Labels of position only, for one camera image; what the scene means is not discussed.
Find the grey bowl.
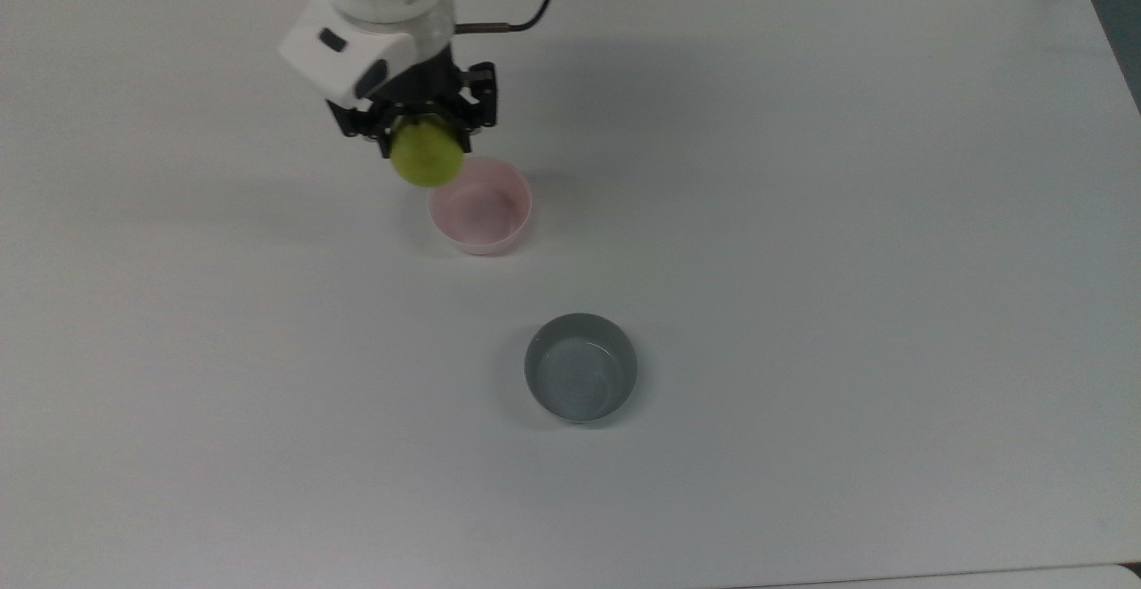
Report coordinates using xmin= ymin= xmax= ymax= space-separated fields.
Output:
xmin=523 ymin=313 xmax=639 ymax=424

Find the pink bowl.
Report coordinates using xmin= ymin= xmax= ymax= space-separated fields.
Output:
xmin=428 ymin=157 xmax=534 ymax=257

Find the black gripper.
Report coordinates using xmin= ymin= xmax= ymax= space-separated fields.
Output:
xmin=325 ymin=54 xmax=499 ymax=160

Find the green pear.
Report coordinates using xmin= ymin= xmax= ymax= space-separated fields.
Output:
xmin=389 ymin=117 xmax=467 ymax=189

